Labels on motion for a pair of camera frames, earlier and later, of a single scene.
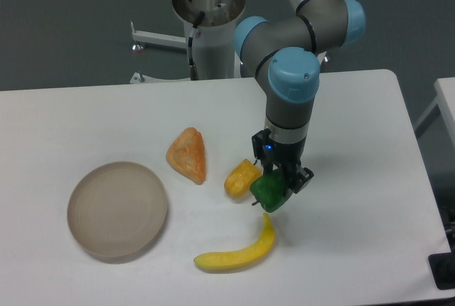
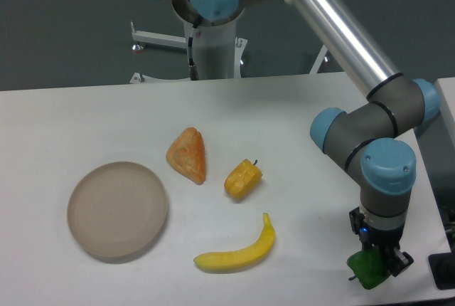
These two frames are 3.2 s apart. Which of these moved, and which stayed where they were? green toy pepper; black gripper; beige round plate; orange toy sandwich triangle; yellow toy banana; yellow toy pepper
Moved: black gripper; green toy pepper
Stayed: beige round plate; orange toy sandwich triangle; yellow toy banana; yellow toy pepper
